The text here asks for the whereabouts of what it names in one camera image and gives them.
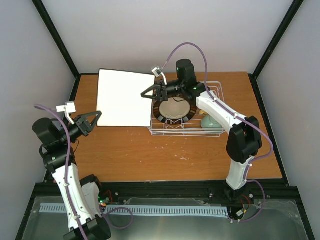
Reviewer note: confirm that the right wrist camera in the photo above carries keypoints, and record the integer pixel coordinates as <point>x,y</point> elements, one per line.
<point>158,72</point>

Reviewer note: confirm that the dark brown round plate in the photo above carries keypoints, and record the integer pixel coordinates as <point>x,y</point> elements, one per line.
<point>175,111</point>

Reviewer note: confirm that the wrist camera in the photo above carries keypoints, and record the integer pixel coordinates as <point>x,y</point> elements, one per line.
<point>68,108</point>
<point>158,72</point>

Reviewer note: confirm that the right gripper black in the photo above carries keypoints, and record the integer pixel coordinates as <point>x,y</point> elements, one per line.
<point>156,87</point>

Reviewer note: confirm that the light green ceramic bowl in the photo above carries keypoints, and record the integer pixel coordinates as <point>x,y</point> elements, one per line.
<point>208,122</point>

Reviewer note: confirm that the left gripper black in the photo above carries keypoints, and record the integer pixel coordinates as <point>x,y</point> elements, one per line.
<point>85,126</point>

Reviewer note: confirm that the yellow ceramic mug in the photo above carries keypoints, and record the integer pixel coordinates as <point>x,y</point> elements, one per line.
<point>202,112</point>

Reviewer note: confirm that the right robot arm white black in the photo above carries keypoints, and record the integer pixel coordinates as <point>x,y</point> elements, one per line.
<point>244,139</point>

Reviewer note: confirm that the white wire dish rack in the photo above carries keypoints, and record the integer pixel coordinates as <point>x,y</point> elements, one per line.
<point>191,128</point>

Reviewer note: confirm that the light blue cable duct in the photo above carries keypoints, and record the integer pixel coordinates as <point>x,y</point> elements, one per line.
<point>154,211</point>

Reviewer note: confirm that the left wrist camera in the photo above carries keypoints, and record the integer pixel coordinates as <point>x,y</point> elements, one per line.
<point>68,108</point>

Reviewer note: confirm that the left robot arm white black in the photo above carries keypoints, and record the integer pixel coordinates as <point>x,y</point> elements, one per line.
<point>80,196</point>

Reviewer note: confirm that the black frame rail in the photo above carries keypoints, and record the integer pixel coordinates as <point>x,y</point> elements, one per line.
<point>212,192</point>

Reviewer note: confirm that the white square plate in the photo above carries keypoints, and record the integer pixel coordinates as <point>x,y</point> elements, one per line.
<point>119,98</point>

